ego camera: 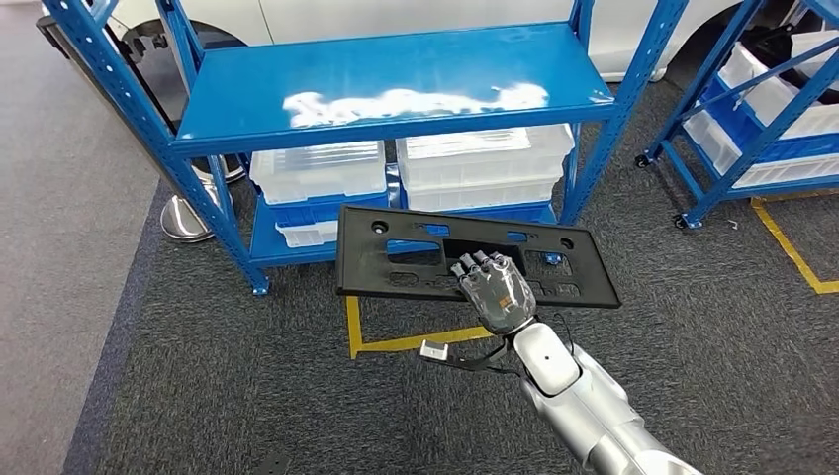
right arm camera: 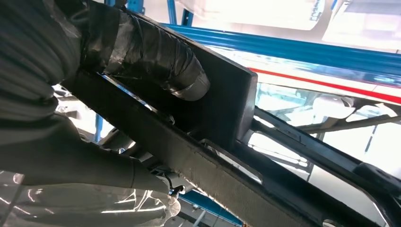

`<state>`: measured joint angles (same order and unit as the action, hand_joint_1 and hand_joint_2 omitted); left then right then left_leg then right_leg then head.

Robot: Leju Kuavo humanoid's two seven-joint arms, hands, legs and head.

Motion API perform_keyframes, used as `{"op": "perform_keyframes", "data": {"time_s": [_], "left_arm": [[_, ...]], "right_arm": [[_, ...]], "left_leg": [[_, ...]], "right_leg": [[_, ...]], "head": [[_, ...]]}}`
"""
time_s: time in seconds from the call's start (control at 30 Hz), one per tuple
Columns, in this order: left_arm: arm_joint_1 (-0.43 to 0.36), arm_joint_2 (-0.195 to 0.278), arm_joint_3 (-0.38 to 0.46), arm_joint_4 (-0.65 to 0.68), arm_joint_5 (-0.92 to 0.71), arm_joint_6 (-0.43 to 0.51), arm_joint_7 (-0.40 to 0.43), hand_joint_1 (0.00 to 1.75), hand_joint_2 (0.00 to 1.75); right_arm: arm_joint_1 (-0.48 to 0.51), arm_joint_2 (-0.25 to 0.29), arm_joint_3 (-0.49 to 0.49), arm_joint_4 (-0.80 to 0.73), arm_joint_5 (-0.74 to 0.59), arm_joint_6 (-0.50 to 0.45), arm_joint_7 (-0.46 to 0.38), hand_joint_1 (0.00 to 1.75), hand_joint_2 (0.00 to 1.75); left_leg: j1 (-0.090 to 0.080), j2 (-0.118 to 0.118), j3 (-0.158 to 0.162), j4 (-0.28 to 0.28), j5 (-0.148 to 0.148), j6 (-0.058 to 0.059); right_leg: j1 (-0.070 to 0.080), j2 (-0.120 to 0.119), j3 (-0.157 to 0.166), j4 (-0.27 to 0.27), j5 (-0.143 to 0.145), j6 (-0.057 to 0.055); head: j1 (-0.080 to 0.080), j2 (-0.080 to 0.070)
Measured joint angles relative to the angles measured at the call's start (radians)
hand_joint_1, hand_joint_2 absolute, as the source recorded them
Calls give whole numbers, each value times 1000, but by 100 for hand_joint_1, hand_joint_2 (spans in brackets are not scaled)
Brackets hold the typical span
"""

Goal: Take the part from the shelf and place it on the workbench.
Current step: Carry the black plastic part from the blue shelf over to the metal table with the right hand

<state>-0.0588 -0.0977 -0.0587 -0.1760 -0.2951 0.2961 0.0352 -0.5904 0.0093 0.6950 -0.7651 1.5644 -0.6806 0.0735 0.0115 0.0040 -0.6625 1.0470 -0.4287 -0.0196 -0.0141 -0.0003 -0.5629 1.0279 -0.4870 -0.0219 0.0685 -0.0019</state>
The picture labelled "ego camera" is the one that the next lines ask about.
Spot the white car with red stripe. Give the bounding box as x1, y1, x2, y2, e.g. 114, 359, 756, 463
39, 0, 798, 85

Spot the translucent white plastic bin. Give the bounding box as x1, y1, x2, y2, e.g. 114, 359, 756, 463
247, 140, 389, 207
396, 124, 577, 193
681, 107, 839, 192
716, 29, 839, 141
274, 219, 342, 249
402, 175, 566, 213

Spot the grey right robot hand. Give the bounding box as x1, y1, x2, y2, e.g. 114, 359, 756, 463
447, 249, 539, 337

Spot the black camera mounting bracket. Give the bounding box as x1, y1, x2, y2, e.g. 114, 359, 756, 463
422, 340, 520, 376

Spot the blue wheeled shelf rack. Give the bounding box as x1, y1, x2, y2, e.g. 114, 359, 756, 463
633, 0, 839, 232

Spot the black pole stanchion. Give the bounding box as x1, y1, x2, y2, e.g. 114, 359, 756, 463
124, 31, 248, 187

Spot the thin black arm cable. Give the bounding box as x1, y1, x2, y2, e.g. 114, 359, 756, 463
458, 312, 580, 380

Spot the blue metal shelf rack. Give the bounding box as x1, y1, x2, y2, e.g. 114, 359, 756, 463
39, 0, 692, 298

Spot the yellow floor tape square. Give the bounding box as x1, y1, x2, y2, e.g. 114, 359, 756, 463
749, 195, 839, 297
344, 295, 495, 361

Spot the blue plastic bin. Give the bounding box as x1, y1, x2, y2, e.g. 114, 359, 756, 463
697, 77, 839, 166
267, 192, 392, 229
402, 199, 560, 226

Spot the black plastic frame part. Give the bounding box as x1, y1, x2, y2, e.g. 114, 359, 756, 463
334, 203, 623, 312

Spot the chrome base stanchion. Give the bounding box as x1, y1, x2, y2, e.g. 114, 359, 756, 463
35, 15, 233, 245

